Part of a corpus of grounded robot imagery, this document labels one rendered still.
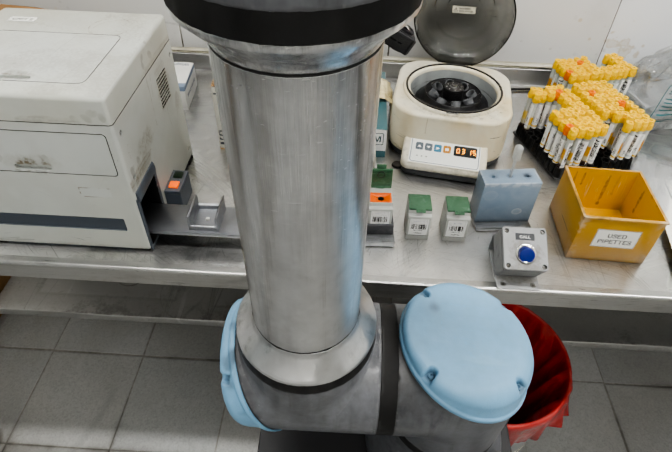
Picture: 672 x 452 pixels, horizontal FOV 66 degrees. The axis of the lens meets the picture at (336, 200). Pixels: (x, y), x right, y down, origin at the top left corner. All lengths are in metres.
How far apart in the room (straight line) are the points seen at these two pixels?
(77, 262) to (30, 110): 0.28
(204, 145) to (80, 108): 0.42
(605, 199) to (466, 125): 0.29
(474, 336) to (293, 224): 0.23
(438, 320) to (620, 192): 0.68
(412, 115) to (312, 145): 0.79
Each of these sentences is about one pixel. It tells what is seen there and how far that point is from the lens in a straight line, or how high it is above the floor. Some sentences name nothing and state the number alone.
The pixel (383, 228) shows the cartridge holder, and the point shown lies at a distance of 0.90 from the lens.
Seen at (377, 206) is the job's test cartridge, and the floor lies 0.94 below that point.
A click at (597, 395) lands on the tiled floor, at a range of 1.93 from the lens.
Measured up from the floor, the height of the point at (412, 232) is 0.89.
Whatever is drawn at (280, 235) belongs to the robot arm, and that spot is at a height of 1.33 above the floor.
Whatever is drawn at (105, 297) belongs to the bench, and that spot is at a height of 0.27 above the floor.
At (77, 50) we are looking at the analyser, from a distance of 0.89.
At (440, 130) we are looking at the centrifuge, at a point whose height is 0.96.
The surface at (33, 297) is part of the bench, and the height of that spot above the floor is 0.27.
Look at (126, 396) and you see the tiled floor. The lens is 1.82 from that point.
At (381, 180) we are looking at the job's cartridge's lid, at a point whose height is 0.97.
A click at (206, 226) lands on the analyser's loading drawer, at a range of 0.88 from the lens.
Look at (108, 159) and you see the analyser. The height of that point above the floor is 1.07.
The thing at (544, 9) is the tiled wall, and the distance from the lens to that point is 1.37.
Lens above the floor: 1.54
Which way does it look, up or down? 42 degrees down
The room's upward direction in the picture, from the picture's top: 2 degrees clockwise
